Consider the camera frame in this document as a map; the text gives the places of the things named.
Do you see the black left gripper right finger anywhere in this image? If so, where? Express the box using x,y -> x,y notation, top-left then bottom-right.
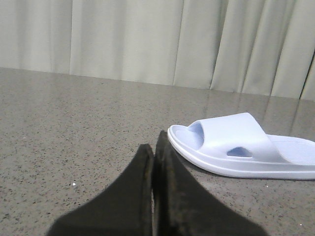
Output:
153,131 -> 267,236

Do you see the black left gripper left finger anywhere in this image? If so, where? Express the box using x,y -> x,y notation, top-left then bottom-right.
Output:
47,144 -> 154,236

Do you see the light blue slipper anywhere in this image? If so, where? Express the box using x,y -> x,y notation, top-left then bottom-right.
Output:
167,113 -> 315,180

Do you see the beige pleated curtain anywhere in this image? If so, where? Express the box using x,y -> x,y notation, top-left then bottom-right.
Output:
0,0 -> 315,100

